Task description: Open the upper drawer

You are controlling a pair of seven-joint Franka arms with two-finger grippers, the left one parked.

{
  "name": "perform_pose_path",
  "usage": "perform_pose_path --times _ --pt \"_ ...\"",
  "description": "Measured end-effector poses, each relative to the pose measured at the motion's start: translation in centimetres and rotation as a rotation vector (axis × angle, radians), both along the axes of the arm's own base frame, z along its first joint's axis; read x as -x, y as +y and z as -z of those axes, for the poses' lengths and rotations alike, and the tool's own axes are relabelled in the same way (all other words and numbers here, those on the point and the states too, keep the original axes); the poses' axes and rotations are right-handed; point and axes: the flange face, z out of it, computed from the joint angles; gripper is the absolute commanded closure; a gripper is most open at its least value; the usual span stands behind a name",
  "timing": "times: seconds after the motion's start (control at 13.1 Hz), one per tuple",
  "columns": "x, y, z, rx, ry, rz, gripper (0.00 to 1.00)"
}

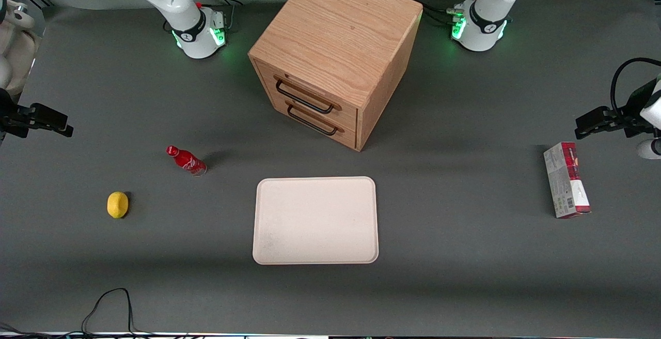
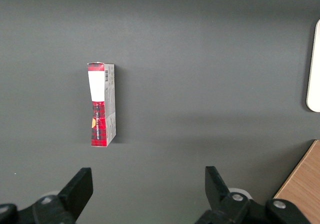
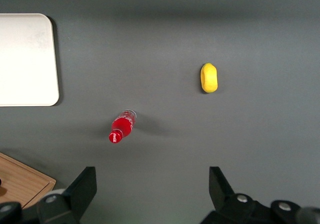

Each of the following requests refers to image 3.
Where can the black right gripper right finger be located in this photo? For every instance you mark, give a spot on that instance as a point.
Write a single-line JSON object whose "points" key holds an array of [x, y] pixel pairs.
{"points": [[225, 204]]}

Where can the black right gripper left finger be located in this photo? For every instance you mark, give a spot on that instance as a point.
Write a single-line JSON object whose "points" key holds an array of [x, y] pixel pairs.
{"points": [[75, 199]]}

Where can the wooden drawer cabinet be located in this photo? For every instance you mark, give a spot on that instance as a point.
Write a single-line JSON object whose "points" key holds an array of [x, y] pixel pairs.
{"points": [[20, 176]]}

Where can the red cola bottle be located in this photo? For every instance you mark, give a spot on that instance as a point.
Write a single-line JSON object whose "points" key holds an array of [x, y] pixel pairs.
{"points": [[122, 125]]}

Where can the yellow lemon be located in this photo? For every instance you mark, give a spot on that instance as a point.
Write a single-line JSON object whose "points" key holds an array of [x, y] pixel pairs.
{"points": [[208, 78]]}

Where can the beige rectangular tray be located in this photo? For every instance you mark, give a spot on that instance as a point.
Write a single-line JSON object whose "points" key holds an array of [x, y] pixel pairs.
{"points": [[25, 59]]}

